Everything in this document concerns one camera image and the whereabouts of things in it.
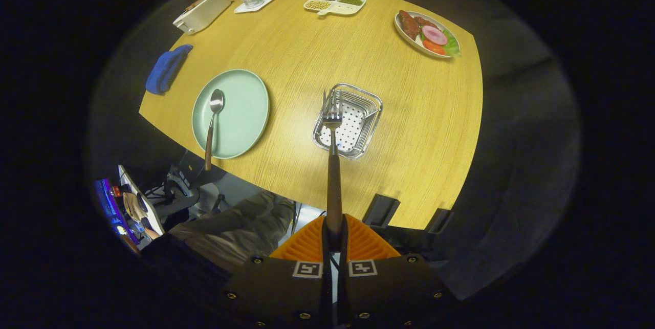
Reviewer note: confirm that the person's leg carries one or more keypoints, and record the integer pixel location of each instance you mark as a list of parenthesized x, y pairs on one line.
[(240, 229)]

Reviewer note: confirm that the red tomato slice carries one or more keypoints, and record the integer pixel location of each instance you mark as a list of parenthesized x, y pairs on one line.
[(434, 47)]

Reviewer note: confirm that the white toaster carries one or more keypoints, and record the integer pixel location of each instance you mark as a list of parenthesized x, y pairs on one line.
[(202, 14)]

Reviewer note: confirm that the brown toast slice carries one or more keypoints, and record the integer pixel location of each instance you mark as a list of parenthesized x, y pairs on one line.
[(198, 2)]

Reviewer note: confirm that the white divided dish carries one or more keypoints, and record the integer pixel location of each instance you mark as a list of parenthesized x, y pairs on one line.
[(350, 9)]

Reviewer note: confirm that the white square coaster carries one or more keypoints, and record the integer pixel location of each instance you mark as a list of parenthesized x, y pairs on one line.
[(266, 0)]

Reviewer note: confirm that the pale green round plate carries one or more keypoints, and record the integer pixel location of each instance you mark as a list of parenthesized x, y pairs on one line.
[(240, 114)]

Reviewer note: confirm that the green lettuce leaf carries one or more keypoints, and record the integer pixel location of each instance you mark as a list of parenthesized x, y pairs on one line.
[(452, 45)]

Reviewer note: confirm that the pink ham slice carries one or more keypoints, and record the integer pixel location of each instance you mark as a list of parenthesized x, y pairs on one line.
[(435, 35)]

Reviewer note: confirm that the brown meat piece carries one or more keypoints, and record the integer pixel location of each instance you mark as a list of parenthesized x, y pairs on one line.
[(409, 24)]

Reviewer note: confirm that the yellow beans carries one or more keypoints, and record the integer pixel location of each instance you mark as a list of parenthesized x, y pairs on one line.
[(318, 5)]

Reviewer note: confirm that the white oval food plate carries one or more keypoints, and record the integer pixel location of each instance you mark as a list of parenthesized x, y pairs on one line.
[(409, 42)]

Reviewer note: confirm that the white-edged monitor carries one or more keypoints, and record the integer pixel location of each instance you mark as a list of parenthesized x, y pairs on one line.
[(148, 211)]

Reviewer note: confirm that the blue folded cloth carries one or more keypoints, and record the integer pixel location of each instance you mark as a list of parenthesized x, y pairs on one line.
[(164, 70)]

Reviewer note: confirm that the green beans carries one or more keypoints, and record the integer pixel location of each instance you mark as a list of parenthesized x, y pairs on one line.
[(351, 1)]

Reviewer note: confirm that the purple glowing screen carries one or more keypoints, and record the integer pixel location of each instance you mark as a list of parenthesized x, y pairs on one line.
[(110, 206)]

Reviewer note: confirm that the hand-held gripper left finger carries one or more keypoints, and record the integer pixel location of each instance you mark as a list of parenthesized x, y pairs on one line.
[(276, 288)]

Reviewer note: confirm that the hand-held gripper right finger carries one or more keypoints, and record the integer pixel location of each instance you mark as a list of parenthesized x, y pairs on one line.
[(394, 288)]

